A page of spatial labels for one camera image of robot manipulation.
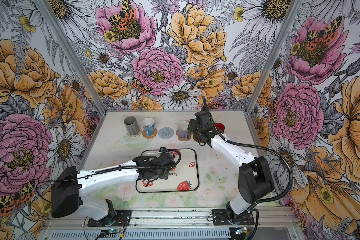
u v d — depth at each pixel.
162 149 0.73
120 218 0.73
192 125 0.79
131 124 0.99
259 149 0.47
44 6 0.71
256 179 0.45
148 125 1.00
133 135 1.01
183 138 1.02
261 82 1.03
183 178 0.87
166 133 1.08
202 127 0.66
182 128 1.08
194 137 1.05
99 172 0.47
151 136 1.05
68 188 0.41
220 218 0.74
